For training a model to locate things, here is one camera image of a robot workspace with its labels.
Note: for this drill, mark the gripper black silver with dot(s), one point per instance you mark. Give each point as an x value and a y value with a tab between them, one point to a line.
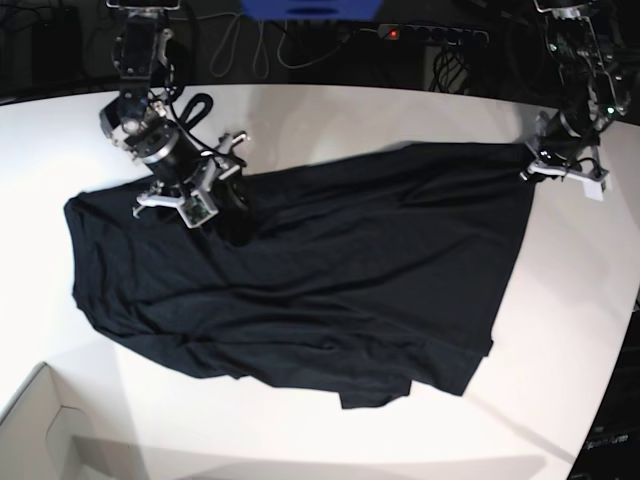
181	170
559	151

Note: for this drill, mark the black long-sleeve t-shirt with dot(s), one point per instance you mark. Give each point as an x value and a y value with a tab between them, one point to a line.
357	276

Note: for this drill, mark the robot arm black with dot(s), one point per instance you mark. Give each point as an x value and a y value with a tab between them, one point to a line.
597	73
145	61

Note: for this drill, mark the blue box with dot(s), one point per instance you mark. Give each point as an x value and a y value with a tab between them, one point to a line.
358	10

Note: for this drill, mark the white plastic bin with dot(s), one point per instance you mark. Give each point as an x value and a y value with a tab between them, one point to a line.
42	438

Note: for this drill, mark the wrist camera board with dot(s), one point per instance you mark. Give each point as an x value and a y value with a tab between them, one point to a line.
196	211

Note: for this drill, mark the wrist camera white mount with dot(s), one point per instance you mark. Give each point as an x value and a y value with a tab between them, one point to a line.
595	189

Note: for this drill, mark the black power strip red switch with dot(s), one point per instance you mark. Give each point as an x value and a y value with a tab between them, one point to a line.
433	35

